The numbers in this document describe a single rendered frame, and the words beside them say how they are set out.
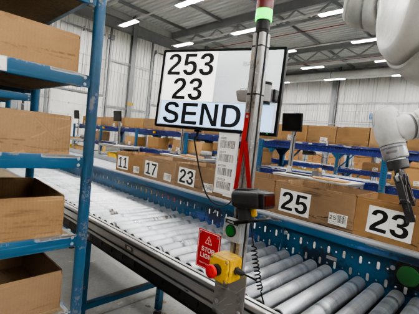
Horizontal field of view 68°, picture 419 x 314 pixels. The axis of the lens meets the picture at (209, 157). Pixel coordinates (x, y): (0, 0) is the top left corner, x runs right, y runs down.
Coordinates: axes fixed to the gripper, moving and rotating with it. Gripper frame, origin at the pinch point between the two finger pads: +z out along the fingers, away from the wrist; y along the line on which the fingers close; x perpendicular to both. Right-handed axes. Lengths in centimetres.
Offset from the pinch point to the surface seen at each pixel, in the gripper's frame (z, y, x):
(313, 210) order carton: -5.3, 0.4, -37.3
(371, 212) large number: -1.7, 0.6, -13.4
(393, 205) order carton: -3.3, 0.4, -4.9
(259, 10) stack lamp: -67, 61, -12
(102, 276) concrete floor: 25, 8, -230
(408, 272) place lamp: 19.6, 8.2, -3.6
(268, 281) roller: 15, 43, -38
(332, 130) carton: -136, -452, -190
